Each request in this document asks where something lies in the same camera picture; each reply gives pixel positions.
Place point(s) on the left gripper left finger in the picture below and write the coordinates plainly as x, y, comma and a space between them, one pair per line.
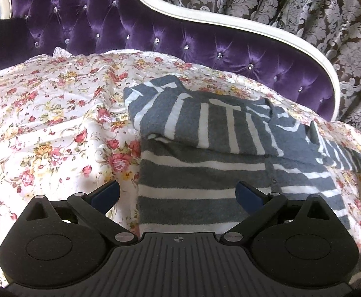
91, 210

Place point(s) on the floral bed sheet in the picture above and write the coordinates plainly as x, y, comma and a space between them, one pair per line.
63, 125

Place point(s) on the purple tufted chaise sofa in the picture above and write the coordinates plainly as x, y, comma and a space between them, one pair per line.
280, 60

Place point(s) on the grey white striped sweater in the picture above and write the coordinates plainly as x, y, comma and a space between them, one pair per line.
197, 147

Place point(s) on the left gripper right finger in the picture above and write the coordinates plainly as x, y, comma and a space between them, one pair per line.
262, 211

